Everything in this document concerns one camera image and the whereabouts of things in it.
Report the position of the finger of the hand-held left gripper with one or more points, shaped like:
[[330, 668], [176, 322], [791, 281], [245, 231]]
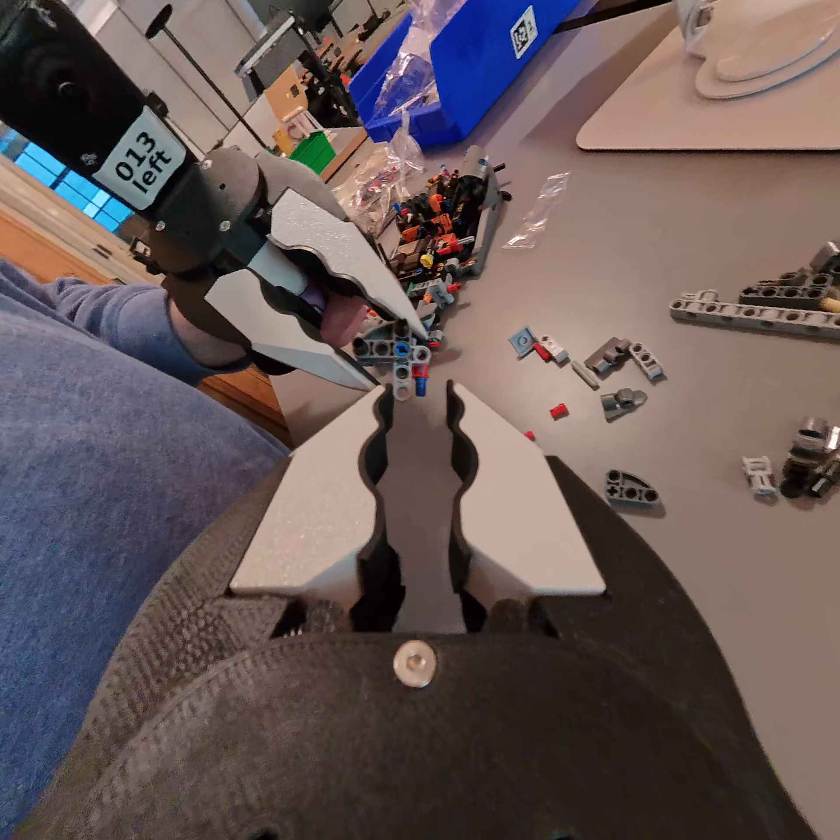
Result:
[[262, 315], [334, 239]]

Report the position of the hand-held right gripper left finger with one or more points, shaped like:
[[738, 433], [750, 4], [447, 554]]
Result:
[[308, 499]]

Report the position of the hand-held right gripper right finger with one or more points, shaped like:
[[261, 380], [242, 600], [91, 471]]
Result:
[[525, 512]]

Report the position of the dark grey curved lego beam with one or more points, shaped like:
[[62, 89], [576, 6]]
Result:
[[631, 489]]

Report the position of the small lego subassembly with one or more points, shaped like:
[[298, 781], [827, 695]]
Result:
[[387, 348]]

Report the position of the person's left forearm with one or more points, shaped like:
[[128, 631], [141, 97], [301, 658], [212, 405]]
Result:
[[111, 308]]

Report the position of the clear bag of lego parts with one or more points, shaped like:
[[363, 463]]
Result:
[[377, 177]]

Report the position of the partly built lego car model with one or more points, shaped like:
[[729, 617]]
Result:
[[446, 223]]

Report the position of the dark grey rounded lego piece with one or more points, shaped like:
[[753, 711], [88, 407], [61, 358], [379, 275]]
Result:
[[623, 401]]

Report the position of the grey lego axle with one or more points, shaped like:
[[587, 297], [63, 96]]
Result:
[[584, 374]]

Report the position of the red and grey lego piece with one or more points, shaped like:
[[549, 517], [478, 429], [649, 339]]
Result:
[[551, 348]]

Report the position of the blue-grey square lego tile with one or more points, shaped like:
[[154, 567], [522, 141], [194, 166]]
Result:
[[523, 341]]

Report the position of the dark grey lego connector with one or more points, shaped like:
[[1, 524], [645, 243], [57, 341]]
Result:
[[609, 355]]

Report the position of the light grey holed lego connector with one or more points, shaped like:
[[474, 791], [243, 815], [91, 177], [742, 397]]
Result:
[[646, 362]]

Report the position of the pale grey lego axle joiner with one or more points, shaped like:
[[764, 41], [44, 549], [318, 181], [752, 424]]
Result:
[[760, 474]]

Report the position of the black lego subassembly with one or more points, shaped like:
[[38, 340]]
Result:
[[810, 459]]

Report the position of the grey beam lego subassembly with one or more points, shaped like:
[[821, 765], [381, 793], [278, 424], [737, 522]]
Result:
[[754, 312]]

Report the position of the person's left hand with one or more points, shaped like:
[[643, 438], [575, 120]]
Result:
[[344, 321]]

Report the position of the green plastic bin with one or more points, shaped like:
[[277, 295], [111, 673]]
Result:
[[312, 151]]

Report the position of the black pole stand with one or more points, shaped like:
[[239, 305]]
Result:
[[161, 19]]

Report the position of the cardboard box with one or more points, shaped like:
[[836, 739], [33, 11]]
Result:
[[285, 92]]

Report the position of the small empty clear bag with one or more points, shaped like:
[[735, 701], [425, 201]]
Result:
[[538, 210]]

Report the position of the pile of clear plastic bags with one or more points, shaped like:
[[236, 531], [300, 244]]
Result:
[[420, 46]]

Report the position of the person's blue sweater torso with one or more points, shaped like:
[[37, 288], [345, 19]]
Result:
[[98, 525]]

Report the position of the blue plastic bin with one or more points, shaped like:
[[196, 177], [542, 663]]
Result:
[[485, 59]]

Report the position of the white book stand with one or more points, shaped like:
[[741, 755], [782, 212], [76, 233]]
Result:
[[709, 111]]

